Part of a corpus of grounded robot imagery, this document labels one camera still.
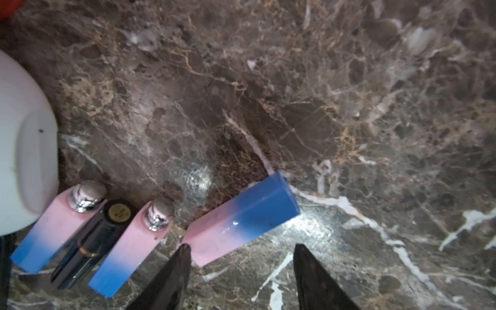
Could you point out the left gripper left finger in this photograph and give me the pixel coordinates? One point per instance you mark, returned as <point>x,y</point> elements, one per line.
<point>167,288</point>

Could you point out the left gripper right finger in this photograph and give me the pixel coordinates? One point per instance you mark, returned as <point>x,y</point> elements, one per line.
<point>316,288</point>

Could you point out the dark metallic lipstick tube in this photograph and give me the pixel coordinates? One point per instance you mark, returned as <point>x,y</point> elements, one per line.
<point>93,242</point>

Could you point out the pink blue lipstick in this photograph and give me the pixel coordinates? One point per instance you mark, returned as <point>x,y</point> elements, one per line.
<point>61,221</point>
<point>241,220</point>

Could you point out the red pencil cup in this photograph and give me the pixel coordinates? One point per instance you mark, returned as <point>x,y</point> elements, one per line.
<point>10,5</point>

